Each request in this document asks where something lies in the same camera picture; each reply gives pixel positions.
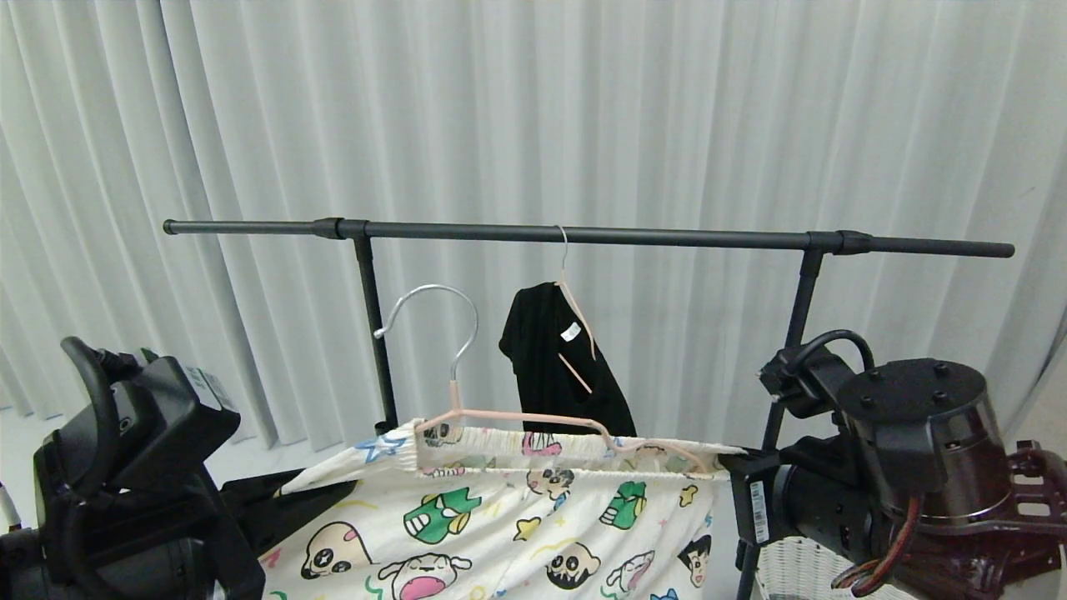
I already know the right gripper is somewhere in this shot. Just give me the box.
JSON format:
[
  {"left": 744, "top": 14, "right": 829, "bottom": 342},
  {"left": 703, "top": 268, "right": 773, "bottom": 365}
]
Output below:
[{"left": 719, "top": 448, "right": 883, "bottom": 569}]

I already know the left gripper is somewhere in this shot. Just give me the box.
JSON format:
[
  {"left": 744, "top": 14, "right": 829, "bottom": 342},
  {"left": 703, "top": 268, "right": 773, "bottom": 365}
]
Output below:
[{"left": 50, "top": 492, "right": 269, "bottom": 600}]

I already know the black garment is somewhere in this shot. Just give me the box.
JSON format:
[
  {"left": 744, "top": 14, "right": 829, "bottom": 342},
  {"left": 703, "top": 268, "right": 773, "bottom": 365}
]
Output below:
[{"left": 498, "top": 282, "right": 639, "bottom": 438}]

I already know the cream printed garment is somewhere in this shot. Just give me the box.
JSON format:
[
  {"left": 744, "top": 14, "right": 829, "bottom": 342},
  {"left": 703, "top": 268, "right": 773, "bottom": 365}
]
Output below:
[{"left": 258, "top": 419, "right": 747, "bottom": 600}]

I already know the pink clothes hanger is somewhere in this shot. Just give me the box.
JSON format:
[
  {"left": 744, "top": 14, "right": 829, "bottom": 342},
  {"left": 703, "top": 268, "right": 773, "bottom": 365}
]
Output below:
[
  {"left": 373, "top": 283, "right": 711, "bottom": 478},
  {"left": 554, "top": 225, "right": 599, "bottom": 397}
]

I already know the white laundry basket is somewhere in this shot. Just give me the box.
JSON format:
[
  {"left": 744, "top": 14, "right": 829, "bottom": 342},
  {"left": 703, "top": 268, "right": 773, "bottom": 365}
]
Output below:
[{"left": 754, "top": 536, "right": 918, "bottom": 600}]

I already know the black clothes rack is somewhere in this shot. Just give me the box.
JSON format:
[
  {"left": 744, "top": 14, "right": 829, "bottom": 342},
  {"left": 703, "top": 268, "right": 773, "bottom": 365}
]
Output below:
[{"left": 163, "top": 218, "right": 1015, "bottom": 600}]

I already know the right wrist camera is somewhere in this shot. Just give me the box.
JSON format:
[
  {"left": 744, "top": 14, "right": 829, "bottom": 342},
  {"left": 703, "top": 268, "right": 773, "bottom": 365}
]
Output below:
[{"left": 757, "top": 343, "right": 844, "bottom": 419}]

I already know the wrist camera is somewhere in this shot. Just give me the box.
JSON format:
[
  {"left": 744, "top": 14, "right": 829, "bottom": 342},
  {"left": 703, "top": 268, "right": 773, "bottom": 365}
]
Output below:
[
  {"left": 33, "top": 348, "right": 244, "bottom": 534},
  {"left": 757, "top": 343, "right": 844, "bottom": 419}
]

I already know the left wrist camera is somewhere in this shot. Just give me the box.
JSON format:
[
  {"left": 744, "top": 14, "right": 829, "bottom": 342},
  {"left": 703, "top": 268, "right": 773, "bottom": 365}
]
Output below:
[{"left": 33, "top": 348, "right": 244, "bottom": 534}]

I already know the black cable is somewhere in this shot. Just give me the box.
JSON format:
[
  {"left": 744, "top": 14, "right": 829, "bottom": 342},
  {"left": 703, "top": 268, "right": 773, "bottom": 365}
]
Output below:
[
  {"left": 60, "top": 336, "right": 118, "bottom": 534},
  {"left": 779, "top": 329, "right": 878, "bottom": 378}
]

